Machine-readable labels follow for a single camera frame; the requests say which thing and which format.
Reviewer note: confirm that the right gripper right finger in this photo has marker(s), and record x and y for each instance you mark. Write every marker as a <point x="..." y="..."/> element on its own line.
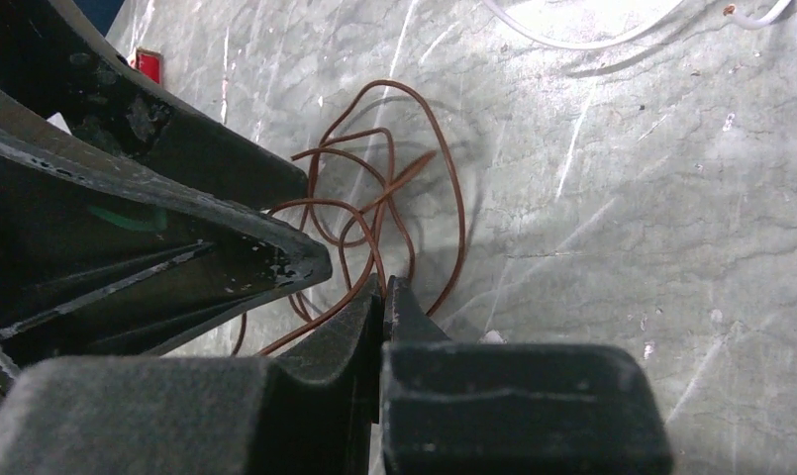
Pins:
<point x="451" y="407"/>

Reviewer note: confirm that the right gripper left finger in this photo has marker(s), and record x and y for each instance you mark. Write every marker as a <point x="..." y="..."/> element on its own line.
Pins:
<point x="308" y="410"/>

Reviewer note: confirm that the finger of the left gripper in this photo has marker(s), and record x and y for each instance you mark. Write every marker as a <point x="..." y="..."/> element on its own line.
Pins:
<point x="102" y="256"/>
<point x="53" y="60"/>

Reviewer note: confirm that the red white small box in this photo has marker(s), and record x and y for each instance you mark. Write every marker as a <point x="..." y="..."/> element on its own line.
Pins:
<point x="148" y="63"/>

